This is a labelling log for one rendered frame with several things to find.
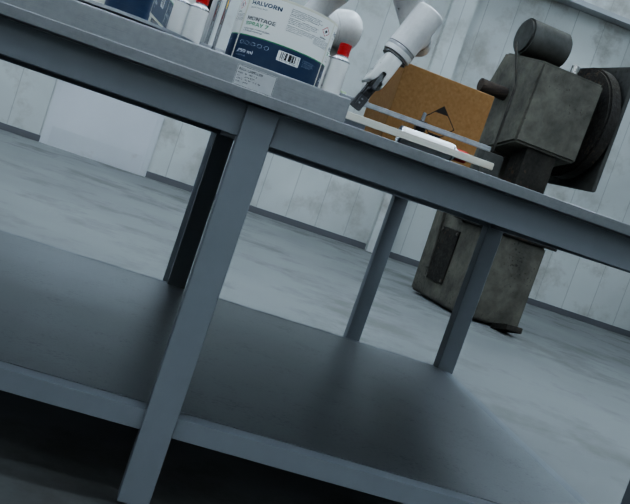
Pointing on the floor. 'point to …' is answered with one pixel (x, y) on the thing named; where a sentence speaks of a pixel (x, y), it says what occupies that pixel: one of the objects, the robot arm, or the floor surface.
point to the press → (528, 163)
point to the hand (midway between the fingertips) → (359, 101)
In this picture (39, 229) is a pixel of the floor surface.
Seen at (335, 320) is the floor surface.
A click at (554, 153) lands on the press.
